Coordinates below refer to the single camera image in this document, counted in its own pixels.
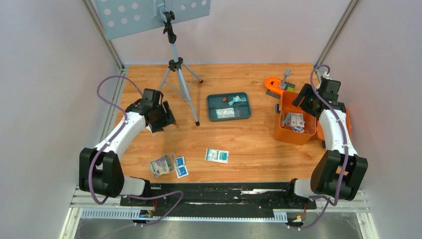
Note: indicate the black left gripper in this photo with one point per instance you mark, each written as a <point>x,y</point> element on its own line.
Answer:
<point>167,117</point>

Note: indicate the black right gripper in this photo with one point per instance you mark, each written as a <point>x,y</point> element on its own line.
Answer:
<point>303,92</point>

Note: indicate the white teal dressing packet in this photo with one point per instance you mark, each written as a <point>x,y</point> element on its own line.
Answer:
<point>296,120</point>

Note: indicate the clear bag cotton swabs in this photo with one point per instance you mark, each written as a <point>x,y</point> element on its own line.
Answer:
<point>282,120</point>

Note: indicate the teal header tape bag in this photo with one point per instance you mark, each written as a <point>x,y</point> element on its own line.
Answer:
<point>296,129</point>

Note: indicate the clear bag bandage pack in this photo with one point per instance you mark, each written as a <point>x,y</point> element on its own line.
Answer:
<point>162,165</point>

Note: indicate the teal divided tray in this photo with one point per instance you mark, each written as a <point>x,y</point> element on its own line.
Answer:
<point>214,102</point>

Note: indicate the clear bag teal gauze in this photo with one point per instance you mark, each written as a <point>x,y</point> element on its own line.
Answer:
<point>227,113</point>

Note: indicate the white teal gauze packet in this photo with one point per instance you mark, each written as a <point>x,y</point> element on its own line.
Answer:
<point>214,155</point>

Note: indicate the teal sachet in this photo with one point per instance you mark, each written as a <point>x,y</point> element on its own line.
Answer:
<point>230,103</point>
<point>239,99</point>

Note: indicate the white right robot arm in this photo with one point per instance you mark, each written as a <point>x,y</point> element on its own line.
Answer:
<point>341,170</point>

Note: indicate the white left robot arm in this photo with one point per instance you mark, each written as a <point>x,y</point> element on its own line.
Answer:
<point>100,170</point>

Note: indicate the orange medicine box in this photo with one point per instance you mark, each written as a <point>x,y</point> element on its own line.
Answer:
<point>331,126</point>

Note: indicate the blue alcohol pad pair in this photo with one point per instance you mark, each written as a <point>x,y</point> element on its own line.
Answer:
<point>180,167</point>

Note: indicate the grey tripod stand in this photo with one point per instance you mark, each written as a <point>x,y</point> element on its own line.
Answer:
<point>176,64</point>

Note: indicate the perforated grey panel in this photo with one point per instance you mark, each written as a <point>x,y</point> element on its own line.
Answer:
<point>126,17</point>

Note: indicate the orange ring toy stand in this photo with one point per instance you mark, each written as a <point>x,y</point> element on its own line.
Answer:
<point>276,86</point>

